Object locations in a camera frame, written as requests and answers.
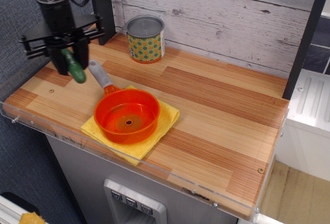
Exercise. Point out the black left upright post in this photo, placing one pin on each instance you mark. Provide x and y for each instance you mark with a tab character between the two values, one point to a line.
105	10

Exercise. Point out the orange pan with grey handle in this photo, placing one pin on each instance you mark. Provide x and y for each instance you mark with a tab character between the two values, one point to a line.
125	116

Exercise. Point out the silver dispenser button panel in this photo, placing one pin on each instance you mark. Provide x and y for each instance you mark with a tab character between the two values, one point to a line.
130	206

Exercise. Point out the yellow object at corner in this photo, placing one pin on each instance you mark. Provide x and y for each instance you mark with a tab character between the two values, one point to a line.
31	218

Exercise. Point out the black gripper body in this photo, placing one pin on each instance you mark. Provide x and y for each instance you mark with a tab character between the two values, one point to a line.
60	28

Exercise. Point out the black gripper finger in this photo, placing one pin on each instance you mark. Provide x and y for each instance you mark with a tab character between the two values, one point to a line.
81	52
58	60

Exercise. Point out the yellow folded cloth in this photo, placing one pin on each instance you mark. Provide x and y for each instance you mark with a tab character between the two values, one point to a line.
144	146

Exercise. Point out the grey toy fridge cabinet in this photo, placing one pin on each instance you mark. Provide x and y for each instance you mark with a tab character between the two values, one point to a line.
86	170

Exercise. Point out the green toy cucumber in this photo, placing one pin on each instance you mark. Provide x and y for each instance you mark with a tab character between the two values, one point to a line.
74	67

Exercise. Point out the black right upright post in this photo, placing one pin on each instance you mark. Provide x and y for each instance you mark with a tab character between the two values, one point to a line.
308	34

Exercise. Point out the black upright post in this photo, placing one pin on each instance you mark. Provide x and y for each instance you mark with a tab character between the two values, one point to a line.
105	10
308	34

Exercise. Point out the clear acrylic front guard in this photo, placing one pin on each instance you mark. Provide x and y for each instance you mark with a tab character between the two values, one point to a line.
182	179

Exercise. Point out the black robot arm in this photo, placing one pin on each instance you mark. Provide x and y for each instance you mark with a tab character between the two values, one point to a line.
63	37

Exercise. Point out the patterned tin can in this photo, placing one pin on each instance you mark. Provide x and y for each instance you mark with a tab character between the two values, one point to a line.
145	37

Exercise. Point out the white toy sink unit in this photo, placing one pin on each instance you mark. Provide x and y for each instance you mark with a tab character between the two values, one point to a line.
304	140

